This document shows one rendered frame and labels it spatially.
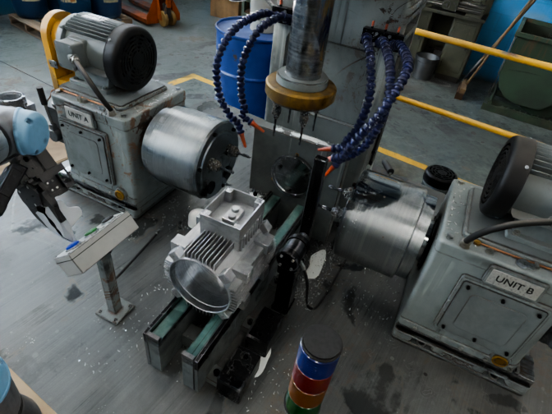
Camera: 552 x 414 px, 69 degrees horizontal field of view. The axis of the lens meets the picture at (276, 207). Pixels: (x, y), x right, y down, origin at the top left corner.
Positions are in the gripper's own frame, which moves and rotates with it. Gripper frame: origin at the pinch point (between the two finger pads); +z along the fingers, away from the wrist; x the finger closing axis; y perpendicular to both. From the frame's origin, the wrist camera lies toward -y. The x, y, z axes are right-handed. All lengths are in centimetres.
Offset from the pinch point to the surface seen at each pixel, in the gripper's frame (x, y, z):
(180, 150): -1.9, 38.9, -1.9
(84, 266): -3.5, -2.3, 6.2
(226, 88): 106, 212, -7
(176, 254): -17.7, 8.0, 13.2
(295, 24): -44, 49, -16
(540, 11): -90, 556, 89
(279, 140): -19, 59, 10
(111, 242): -3.5, 5.5, 5.8
